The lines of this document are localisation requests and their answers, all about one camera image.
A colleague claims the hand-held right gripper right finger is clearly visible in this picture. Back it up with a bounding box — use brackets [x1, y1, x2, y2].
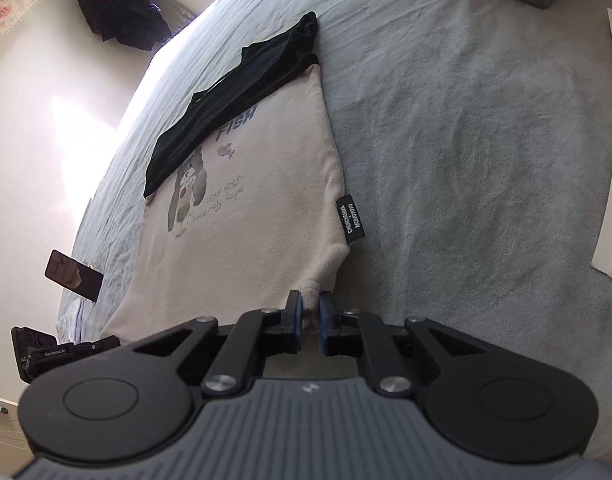
[319, 290, 486, 398]

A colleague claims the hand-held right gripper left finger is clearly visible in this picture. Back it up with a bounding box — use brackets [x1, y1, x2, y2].
[131, 290, 305, 397]

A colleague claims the beige black sweatshirt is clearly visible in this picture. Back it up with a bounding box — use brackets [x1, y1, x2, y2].
[100, 11, 367, 341]

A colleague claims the black smartphone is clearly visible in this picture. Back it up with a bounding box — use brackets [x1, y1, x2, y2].
[44, 249, 105, 303]

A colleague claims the dark hanging jacket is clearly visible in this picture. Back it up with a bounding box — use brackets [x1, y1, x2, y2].
[71, 0, 174, 52]

